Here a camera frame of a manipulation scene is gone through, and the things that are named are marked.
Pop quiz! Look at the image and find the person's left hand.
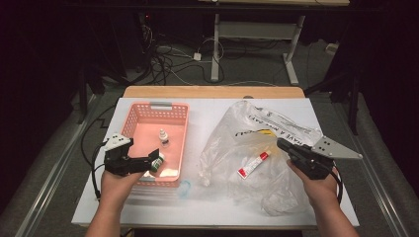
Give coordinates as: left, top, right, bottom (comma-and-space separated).
99, 169, 145, 205

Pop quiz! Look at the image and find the clear printed plastic bag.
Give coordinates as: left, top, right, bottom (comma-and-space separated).
198, 100, 325, 217

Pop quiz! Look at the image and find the white floor socket box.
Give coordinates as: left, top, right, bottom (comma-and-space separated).
325, 42, 340, 56

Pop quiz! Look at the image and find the green and white bottle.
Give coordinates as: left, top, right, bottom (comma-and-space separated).
150, 152, 166, 174

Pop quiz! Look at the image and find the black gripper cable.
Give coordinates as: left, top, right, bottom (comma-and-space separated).
330, 164, 344, 205
91, 141, 110, 201

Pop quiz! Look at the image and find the person's right hand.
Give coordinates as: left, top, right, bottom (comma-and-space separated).
286, 159, 341, 207

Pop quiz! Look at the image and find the black metal stand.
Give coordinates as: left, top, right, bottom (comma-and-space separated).
304, 65, 361, 136
76, 63, 107, 125

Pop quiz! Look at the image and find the black computer tower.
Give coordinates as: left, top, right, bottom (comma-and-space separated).
110, 11, 147, 75

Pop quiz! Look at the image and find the pale blue plastic piece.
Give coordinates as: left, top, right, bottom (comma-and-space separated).
178, 179, 193, 200

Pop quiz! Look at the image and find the red and white tube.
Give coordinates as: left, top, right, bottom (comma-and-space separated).
236, 150, 273, 181

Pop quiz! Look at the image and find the pink plastic basket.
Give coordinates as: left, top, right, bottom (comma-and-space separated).
122, 101, 191, 189

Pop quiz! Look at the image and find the metal floor rail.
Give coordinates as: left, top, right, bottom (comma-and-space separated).
16, 93, 118, 237
324, 95, 413, 237

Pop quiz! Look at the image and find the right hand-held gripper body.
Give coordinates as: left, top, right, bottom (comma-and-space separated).
289, 135, 364, 181

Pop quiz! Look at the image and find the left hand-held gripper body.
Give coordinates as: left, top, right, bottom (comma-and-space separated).
103, 132, 143, 178

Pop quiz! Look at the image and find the white framed desk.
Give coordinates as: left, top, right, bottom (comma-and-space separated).
197, 0, 351, 87

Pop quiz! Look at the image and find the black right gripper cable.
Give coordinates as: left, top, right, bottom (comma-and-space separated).
330, 164, 344, 205

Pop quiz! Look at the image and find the black floor cable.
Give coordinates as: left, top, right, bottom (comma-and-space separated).
80, 104, 117, 166

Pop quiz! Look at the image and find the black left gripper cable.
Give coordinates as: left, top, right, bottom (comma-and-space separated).
91, 141, 110, 201

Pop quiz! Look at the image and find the tangle of floor cables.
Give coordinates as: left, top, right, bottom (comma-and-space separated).
139, 24, 228, 87

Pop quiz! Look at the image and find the small white dropper bottle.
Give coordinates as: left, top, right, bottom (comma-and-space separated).
159, 128, 171, 148

